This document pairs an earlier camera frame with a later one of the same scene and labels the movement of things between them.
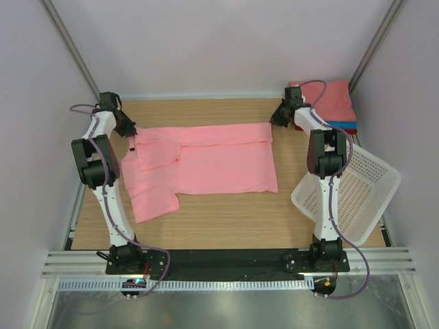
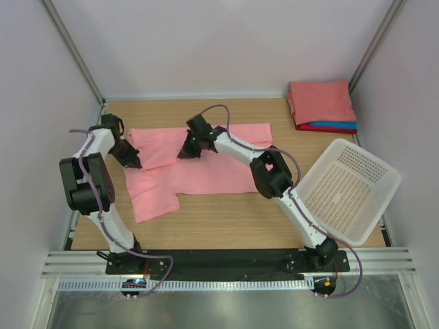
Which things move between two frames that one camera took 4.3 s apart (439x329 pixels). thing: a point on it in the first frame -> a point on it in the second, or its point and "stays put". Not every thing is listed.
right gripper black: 276,119 -> 186,152
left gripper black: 129,130 -> 132,161
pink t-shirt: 165,162 stays put
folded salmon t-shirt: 335,105 stays put
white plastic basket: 364,192 stays put
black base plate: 153,261 stays put
